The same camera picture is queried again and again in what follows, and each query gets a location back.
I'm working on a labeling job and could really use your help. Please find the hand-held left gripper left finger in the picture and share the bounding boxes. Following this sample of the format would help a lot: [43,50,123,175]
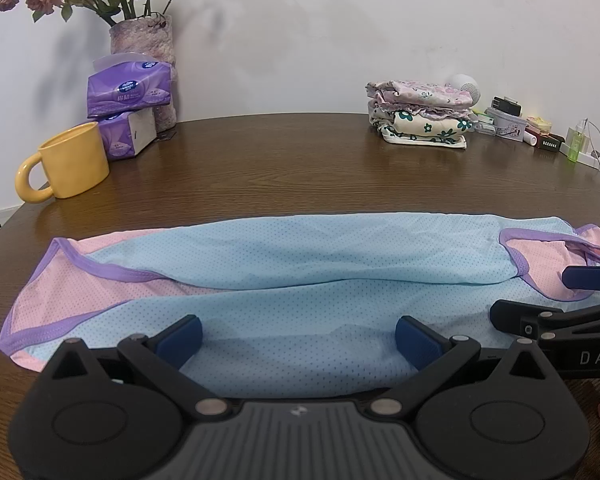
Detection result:
[45,314,234,419]

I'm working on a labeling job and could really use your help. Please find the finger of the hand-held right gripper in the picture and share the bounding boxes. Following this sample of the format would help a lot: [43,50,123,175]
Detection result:
[561,262,600,292]
[490,299,600,349]

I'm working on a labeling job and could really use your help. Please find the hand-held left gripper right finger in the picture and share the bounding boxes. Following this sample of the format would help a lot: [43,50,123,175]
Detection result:
[366,315,554,418]

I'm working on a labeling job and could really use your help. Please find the pink and blue mesh vest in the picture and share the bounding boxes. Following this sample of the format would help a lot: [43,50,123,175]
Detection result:
[0,212,600,401]

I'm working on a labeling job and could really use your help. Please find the white power strip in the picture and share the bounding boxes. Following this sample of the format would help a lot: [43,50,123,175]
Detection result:
[562,142,600,171]

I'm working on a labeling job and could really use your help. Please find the green liquid bottle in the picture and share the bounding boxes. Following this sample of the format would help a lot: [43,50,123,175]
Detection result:
[566,127,588,163]

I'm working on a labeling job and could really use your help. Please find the black printed box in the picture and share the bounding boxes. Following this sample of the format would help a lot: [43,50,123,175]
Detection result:
[536,133,566,153]

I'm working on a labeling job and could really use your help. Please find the white and green small boxes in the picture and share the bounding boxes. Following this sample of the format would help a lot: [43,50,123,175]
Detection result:
[472,109,498,135]

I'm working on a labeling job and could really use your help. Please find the black charger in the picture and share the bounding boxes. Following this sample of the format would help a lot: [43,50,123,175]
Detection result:
[491,96,523,117]

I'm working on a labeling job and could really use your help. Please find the folded cream green-flower cloth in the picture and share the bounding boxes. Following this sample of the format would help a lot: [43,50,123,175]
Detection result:
[370,105,476,151]

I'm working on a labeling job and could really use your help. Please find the yellow mug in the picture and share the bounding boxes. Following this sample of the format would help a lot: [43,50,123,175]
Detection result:
[15,121,111,204]

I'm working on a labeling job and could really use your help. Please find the purple tissue pack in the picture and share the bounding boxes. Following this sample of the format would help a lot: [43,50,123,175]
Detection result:
[86,55,173,120]
[97,107,158,162]

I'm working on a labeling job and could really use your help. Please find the white robot speaker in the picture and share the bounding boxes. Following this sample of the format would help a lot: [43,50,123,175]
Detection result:
[447,74,482,108]

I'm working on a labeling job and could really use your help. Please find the folded pink floral cloth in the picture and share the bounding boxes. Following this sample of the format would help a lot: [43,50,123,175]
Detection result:
[365,80,481,121]

